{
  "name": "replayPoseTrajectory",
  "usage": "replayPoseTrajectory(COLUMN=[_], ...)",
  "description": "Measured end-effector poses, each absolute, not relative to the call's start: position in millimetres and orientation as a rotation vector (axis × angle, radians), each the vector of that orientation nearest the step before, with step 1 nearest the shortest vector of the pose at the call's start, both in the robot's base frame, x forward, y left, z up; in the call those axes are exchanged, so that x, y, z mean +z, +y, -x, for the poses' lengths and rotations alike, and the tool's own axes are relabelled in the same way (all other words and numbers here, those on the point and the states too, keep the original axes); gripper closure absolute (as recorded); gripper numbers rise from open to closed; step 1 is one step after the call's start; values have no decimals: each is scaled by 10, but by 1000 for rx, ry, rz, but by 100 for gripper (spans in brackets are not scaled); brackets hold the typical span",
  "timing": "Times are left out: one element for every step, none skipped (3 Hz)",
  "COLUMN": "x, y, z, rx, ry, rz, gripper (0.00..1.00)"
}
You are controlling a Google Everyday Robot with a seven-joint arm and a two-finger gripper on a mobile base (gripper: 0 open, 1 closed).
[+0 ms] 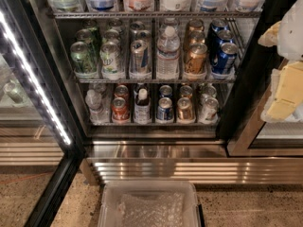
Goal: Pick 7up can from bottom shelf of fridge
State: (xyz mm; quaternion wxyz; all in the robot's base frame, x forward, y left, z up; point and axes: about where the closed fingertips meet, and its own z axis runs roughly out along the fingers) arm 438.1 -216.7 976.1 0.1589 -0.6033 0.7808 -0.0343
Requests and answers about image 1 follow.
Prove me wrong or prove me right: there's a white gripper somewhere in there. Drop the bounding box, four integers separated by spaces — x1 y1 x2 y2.
258 0 303 120

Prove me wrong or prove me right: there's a silver 7up can front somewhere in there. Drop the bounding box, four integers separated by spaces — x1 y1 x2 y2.
199 96 219 125

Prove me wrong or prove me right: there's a blue pepsi can front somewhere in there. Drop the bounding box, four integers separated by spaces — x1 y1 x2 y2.
211 43 238 79

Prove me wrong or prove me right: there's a blue pepsi can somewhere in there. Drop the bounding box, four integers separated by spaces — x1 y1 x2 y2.
209 18 228 32
211 43 238 79
210 29 234 48

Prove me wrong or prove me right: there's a blue pepsi can middle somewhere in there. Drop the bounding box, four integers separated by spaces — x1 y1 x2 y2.
210 29 234 48

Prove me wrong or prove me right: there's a silver can behind 7up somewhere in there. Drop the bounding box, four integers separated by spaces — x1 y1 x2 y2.
201 84 217 97

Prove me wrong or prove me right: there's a blue pepsi can rear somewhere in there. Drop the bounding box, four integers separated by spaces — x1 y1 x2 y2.
209 18 228 32

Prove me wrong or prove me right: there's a gold can front middle shelf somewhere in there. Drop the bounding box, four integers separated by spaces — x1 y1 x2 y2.
183 44 207 80

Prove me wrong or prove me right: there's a gold can shelf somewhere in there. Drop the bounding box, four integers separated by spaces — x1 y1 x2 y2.
183 44 207 80
177 97 194 122
179 85 193 99

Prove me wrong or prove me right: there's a gold can middle row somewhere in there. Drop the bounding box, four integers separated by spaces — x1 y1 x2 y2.
184 30 205 46

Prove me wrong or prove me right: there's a gold can rear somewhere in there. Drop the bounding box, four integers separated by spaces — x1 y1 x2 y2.
187 18 205 32

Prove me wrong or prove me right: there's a gold can rear bottom shelf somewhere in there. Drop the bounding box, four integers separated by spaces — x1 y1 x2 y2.
179 85 193 99

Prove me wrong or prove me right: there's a gold can front bottom shelf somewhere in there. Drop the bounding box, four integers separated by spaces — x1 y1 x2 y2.
177 97 194 122

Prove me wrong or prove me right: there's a clear water bottle middle shelf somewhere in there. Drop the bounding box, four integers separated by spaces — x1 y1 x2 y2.
156 26 181 80

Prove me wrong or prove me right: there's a blue can rear bottom shelf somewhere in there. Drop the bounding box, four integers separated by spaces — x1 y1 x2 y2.
159 85 173 98

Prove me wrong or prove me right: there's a blue can front bottom shelf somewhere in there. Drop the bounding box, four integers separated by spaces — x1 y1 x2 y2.
156 97 173 122

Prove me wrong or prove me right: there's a silver blue can middle shelf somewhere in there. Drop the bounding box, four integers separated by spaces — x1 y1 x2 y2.
129 40 152 79

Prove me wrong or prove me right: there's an orange can rear bottom shelf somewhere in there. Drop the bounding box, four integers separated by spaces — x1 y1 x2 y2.
114 84 129 100

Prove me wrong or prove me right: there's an orange can shelf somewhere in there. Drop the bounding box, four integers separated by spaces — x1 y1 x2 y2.
114 84 129 100
112 97 130 124

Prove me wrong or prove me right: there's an orange can front bottom shelf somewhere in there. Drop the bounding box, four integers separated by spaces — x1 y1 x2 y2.
112 97 130 124

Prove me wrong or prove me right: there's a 7up can middle shelf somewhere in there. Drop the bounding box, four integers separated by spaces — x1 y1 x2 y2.
99 42 123 79

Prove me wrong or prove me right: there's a small water bottle bottom shelf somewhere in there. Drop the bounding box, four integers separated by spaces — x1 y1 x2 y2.
85 89 109 125

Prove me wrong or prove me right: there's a green can middle row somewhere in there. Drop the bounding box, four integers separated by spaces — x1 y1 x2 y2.
76 28 98 46

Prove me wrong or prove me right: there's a green can front middle shelf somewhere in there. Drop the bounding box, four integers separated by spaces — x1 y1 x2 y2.
70 42 97 79

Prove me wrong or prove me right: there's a glass fridge door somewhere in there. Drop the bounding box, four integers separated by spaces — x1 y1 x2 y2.
1 0 84 227

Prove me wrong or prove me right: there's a dark glass bottle white cap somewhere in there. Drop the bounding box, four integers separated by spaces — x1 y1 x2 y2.
134 88 152 124

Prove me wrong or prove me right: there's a bubble wrap sheet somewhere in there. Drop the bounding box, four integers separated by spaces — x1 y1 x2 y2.
117 192 185 227

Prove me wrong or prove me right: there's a clear plastic storage bin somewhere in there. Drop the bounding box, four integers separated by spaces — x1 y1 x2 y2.
98 180 205 227

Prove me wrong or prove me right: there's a wire top shelf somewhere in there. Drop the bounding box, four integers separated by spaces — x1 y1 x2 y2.
51 10 263 20

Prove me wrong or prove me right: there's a wire shelf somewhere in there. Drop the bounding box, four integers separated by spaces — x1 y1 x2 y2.
74 77 237 85
51 10 263 20

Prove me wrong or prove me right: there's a wire middle shelf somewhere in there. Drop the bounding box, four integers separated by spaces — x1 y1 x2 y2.
74 77 237 85

